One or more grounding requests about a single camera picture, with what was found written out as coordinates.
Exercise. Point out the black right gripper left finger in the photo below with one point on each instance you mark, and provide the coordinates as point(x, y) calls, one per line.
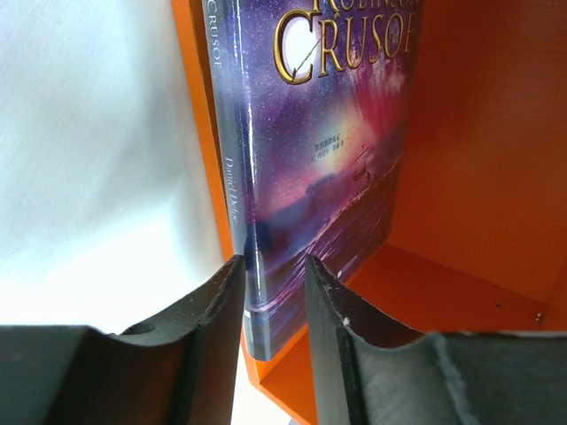
point(176, 367)

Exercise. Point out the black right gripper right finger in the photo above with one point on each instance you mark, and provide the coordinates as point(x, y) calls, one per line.
point(369, 368)

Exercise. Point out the purple Robinson Crusoe book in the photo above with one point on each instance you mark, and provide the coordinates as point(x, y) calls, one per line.
point(311, 102)

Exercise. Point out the orange wooden shelf cabinet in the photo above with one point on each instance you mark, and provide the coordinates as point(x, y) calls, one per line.
point(478, 233)

